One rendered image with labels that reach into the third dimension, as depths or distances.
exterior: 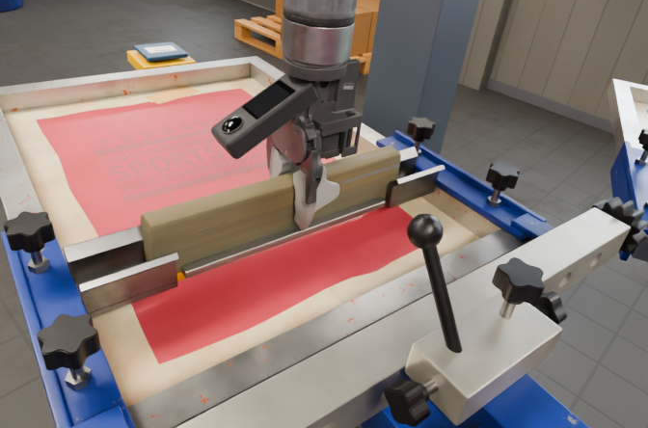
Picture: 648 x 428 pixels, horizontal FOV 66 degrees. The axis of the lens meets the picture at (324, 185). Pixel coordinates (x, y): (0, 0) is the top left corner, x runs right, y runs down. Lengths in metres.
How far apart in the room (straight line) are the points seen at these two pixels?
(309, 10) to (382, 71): 0.88
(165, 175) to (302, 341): 0.40
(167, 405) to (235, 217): 0.21
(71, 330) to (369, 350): 0.24
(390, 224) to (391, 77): 0.68
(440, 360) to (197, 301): 0.30
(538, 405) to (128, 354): 0.38
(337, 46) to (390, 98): 0.86
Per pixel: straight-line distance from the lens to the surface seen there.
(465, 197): 0.75
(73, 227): 0.73
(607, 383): 2.07
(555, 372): 2.00
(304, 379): 0.42
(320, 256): 0.66
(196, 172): 0.82
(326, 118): 0.57
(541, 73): 4.21
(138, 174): 0.82
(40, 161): 0.89
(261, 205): 0.59
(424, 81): 1.30
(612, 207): 0.76
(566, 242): 0.65
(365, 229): 0.72
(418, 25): 1.29
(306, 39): 0.52
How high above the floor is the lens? 1.38
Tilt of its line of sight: 32 degrees down
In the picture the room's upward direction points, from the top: 7 degrees clockwise
